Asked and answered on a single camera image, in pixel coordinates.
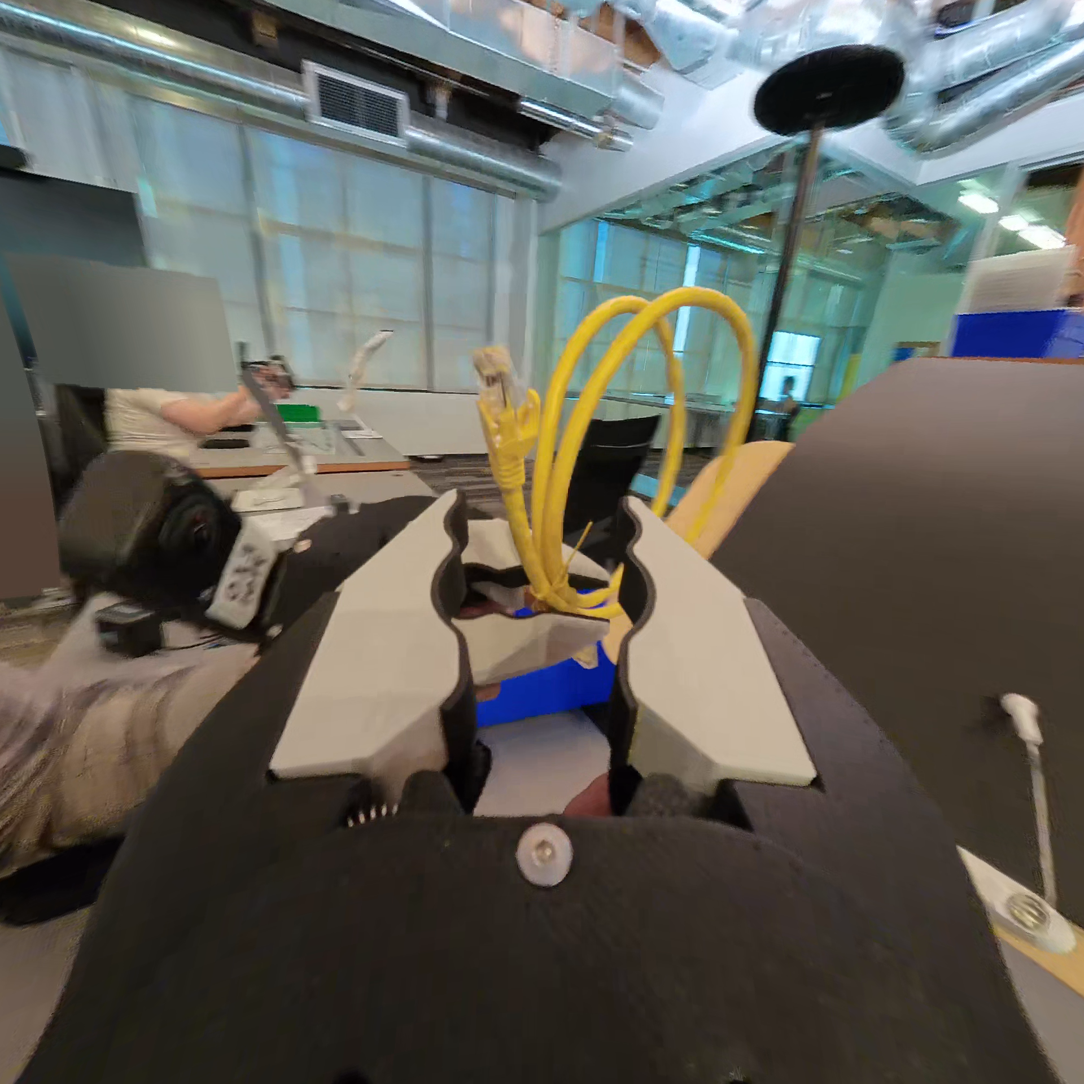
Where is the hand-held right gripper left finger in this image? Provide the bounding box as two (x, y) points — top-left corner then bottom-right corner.
(270, 492), (479, 814)

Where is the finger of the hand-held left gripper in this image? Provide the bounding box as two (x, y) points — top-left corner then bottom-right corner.
(461, 517), (614, 589)
(454, 607), (624, 689)

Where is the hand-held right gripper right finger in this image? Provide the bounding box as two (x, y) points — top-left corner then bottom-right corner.
(607, 497), (819, 811)

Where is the blue plastic bin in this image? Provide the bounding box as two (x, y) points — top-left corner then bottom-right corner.
(473, 641), (621, 733)
(947, 302), (1084, 362)

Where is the yellow cable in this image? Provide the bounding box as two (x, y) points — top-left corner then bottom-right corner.
(471, 283), (762, 623)

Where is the person's left forearm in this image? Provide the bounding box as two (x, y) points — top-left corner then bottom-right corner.
(1, 649), (259, 885)

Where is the white curved object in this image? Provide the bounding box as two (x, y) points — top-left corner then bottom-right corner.
(336, 326), (396, 418)

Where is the black charger block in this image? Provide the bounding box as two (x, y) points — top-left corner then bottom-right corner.
(92, 604), (164, 660)

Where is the black office chair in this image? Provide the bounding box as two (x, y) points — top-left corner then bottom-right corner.
(560, 412), (667, 570)

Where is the clear acrylic stand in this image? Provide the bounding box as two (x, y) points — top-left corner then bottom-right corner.
(234, 361), (352, 513)

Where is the black wood-rimmed board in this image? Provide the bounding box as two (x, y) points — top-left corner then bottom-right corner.
(666, 356), (1084, 1004)

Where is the black textured pad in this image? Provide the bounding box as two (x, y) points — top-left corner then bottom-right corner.
(1, 836), (123, 928)

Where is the white vent grille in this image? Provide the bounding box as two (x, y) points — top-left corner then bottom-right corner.
(300, 58), (413, 147)

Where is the black pole stand with disc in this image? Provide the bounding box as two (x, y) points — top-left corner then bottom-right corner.
(742, 45), (909, 411)

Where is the thin wire with white tip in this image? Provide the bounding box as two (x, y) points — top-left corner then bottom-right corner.
(996, 690), (1061, 919)

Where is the white board rail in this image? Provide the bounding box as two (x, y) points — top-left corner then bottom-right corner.
(954, 844), (1084, 960)

